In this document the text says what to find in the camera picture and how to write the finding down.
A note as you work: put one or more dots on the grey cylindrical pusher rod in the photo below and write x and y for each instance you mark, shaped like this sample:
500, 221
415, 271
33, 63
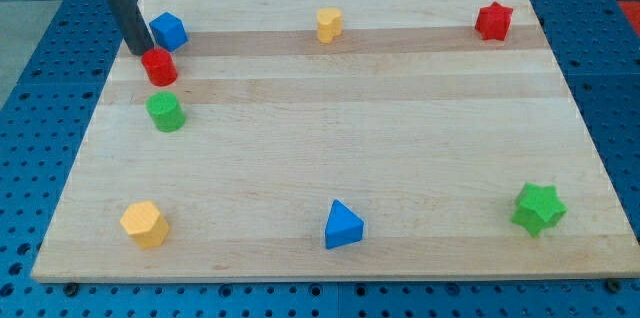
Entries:
132, 26

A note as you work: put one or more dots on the red cylinder block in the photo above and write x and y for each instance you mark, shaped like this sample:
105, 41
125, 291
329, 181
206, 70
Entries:
159, 67

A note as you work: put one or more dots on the blue cube block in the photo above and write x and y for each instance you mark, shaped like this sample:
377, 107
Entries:
169, 32

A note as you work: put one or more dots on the green cylinder block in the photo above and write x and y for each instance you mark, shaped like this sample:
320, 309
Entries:
165, 111

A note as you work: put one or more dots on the yellow hexagon block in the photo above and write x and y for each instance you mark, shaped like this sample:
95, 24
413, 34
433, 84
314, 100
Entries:
145, 225

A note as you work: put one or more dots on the yellow heart block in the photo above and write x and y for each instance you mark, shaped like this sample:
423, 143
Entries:
329, 24

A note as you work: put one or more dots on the blue triangle block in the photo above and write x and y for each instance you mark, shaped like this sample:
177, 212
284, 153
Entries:
343, 226

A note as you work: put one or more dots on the wooden board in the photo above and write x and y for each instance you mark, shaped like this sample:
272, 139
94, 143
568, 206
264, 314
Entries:
423, 129

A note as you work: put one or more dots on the red star block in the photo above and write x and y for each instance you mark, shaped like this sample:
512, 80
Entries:
493, 21

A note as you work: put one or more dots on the green star block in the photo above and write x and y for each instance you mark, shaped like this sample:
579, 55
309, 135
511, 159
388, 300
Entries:
538, 208

